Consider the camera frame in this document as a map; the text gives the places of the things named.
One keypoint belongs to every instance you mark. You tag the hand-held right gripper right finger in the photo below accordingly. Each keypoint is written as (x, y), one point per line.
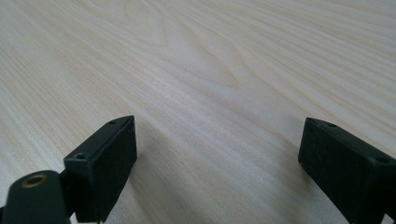
(345, 168)

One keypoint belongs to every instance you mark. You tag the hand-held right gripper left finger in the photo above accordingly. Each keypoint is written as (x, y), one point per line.
(101, 168)

